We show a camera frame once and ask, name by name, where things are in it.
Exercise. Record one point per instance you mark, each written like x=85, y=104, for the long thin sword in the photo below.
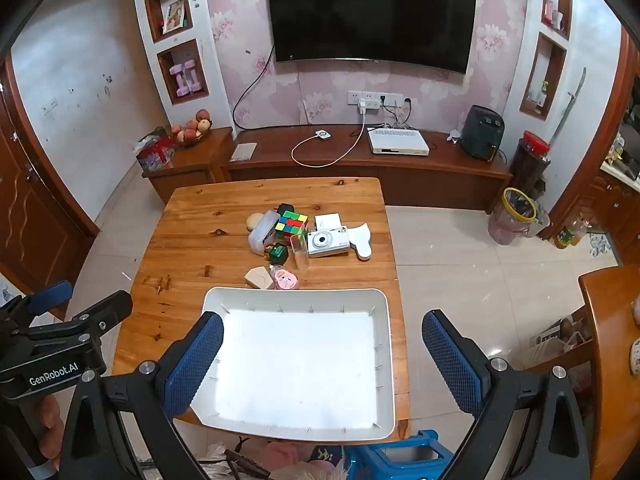
x=570, y=105

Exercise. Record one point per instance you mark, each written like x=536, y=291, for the dark green air fryer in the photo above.
x=481, y=135

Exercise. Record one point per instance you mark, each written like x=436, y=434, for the long wooden TV cabinet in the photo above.
x=425, y=170

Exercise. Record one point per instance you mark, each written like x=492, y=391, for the white charging pad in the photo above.
x=322, y=135

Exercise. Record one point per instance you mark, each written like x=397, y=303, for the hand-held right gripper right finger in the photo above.
x=450, y=360

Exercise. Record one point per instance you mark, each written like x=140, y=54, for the photo frame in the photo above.
x=174, y=16

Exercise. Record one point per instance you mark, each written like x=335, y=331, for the pink cup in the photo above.
x=556, y=17

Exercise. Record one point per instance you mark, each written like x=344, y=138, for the white set-top box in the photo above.
x=398, y=142

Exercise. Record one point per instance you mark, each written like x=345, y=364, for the brown wooden door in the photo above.
x=30, y=210

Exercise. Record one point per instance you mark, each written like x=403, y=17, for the small wooden side cabinet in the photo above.
x=200, y=160

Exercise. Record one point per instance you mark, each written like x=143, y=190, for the round beige tape measure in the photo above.
x=254, y=222

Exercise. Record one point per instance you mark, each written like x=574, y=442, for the black charger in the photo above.
x=286, y=208

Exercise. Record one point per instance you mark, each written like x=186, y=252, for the white compact camera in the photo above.
x=325, y=242

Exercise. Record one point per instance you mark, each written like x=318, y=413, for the red-lidded dark jar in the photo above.
x=530, y=160

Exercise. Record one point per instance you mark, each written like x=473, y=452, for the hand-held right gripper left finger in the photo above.
x=195, y=360

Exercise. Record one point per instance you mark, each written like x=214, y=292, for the white fan-shaped plastic piece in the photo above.
x=361, y=242

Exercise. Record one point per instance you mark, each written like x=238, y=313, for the colourful puzzle cube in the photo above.
x=291, y=225

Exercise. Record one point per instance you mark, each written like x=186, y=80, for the red tissue box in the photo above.
x=155, y=155

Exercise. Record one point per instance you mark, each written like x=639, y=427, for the white wall switch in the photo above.
x=50, y=108

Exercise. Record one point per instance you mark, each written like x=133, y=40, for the small white figurine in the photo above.
x=454, y=136

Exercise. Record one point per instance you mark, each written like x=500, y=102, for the white plug adapter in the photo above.
x=367, y=106

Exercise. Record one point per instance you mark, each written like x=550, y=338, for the green charger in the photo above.
x=279, y=254

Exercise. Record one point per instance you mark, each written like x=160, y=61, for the clear plastic box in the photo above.
x=300, y=258

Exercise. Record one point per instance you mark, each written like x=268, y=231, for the white oblong case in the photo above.
x=262, y=235

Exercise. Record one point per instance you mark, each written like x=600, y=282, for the pile of peaches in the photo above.
x=192, y=127

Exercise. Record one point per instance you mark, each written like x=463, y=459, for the beige small box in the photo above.
x=259, y=278

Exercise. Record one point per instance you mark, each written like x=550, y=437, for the black wall television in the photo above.
x=370, y=15

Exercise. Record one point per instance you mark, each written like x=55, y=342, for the yellow-rimmed trash bin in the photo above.
x=510, y=220

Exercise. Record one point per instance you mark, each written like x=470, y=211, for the white wall socket strip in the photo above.
x=390, y=97

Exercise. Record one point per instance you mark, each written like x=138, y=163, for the wooden side table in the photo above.
x=615, y=340

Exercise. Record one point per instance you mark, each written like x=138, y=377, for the blue plastic stool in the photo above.
x=380, y=460

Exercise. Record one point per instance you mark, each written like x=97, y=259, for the plastic bottle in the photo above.
x=567, y=235

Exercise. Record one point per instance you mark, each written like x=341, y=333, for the white plastic tray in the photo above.
x=300, y=360

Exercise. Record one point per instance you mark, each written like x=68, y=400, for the person's left hand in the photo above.
x=47, y=427

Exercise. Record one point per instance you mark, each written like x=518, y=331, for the pink round case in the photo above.
x=285, y=279

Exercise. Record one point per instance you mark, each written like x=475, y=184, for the pink plush toy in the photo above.
x=285, y=460

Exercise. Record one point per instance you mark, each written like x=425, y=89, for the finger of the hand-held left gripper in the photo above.
x=107, y=307
x=50, y=296

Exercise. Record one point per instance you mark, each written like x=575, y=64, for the white charger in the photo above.
x=327, y=221

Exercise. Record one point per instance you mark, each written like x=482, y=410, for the grey flat mat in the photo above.
x=243, y=152

